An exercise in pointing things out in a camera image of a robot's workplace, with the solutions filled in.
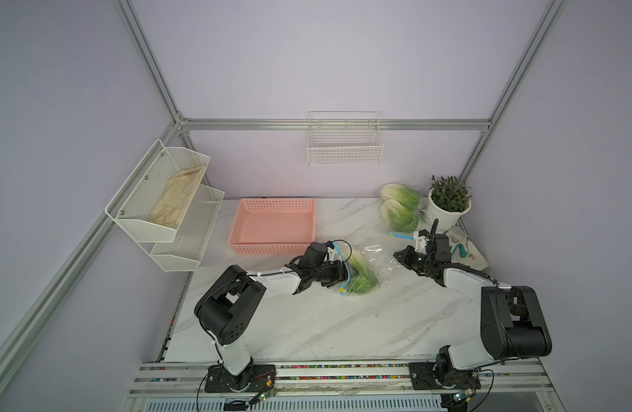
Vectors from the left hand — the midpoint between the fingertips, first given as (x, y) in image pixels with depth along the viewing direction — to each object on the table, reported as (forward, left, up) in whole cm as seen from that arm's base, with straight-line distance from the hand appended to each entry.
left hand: (352, 277), depth 87 cm
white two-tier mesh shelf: (+9, +63, +4) cm, 64 cm away
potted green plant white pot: (+29, -39, +9) cm, 49 cm away
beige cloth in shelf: (+13, +57, +24) cm, 63 cm away
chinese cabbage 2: (+27, -21, +1) cm, 34 cm away
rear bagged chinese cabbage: (+38, -28, +1) cm, 47 cm away
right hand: (+9, -17, -1) cm, 19 cm away
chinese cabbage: (-2, -3, +3) cm, 4 cm away
